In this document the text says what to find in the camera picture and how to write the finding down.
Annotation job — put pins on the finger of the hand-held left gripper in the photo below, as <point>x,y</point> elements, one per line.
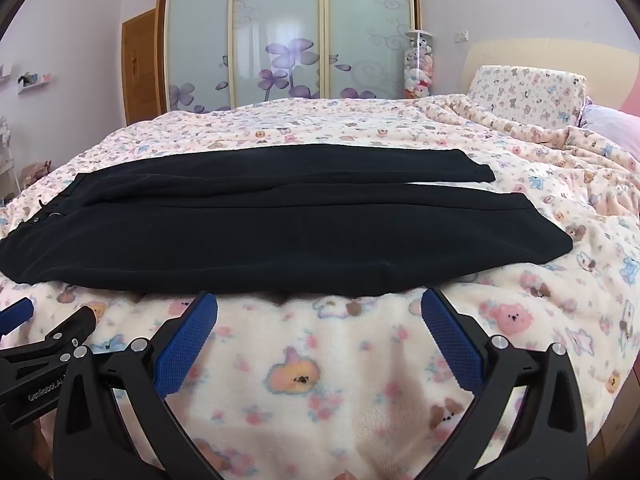
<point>75,327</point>
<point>15,315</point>

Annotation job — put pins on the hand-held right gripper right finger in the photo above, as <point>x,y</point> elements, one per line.
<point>450,340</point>

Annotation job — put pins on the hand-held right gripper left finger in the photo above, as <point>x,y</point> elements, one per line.
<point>187,345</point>

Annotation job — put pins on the black pants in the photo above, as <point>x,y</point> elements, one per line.
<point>300,235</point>

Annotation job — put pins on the bear printed fleece blanket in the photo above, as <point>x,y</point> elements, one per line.
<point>350,360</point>

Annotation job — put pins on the white rack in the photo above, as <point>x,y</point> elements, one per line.
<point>7,155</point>

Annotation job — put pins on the bear printed pillow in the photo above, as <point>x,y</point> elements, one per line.
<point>525,95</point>

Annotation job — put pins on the brown wooden door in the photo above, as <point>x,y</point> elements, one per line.
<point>140,70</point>

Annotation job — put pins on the light purple pillow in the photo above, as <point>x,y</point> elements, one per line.
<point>615,125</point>

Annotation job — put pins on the clear tube of plush toys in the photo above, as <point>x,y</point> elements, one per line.
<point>419,67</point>

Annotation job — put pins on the pale yellow headboard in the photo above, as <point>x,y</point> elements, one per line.
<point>550,55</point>

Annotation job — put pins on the floral glass sliding wardrobe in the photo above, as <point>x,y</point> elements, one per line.
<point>280,20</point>

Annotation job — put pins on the white wall shelf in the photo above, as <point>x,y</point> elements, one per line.
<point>35,85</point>
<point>5,71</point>

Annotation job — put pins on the white wall socket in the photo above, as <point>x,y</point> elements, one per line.
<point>461,36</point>

